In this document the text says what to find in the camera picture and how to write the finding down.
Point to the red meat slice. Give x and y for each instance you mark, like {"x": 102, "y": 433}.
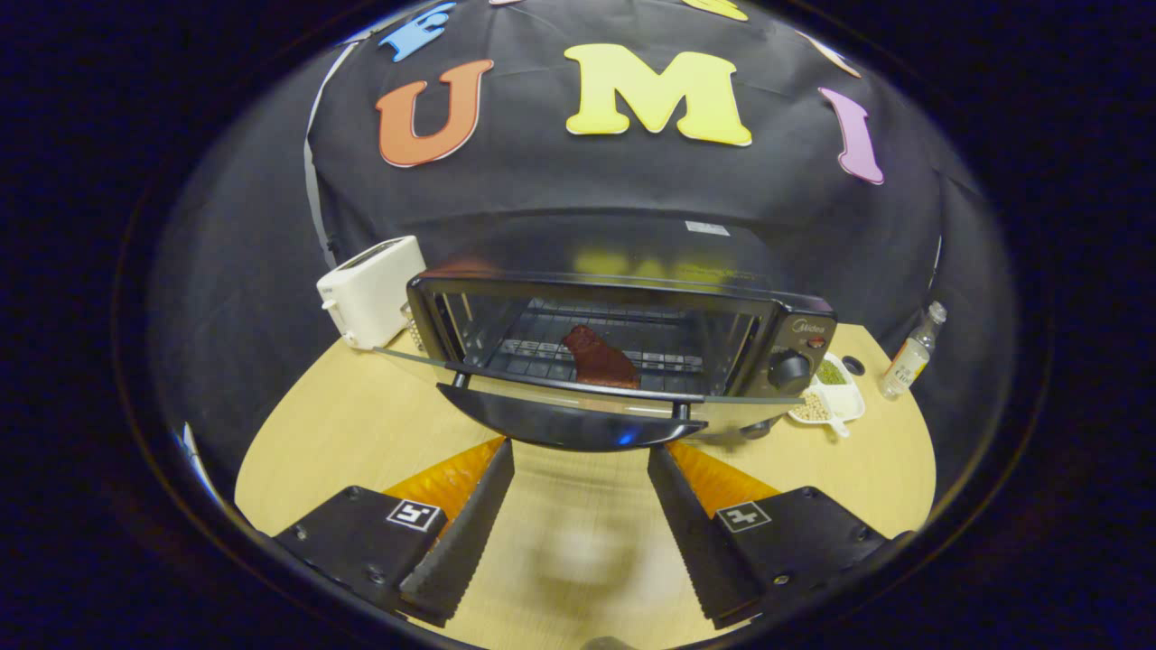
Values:
{"x": 601, "y": 361}

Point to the black toaster oven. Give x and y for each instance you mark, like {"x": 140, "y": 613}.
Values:
{"x": 799, "y": 338}

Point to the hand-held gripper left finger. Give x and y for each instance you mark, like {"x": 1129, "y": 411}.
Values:
{"x": 470, "y": 533}

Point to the white toaster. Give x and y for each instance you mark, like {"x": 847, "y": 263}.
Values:
{"x": 370, "y": 289}

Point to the white divided seasoning dish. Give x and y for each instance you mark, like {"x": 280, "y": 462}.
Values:
{"x": 826, "y": 402}

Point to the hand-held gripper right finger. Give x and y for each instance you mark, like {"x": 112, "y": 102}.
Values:
{"x": 695, "y": 533}

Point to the black table grommet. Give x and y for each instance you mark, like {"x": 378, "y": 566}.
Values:
{"x": 853, "y": 366}

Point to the small clear glass bottle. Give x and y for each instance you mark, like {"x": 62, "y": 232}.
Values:
{"x": 908, "y": 361}

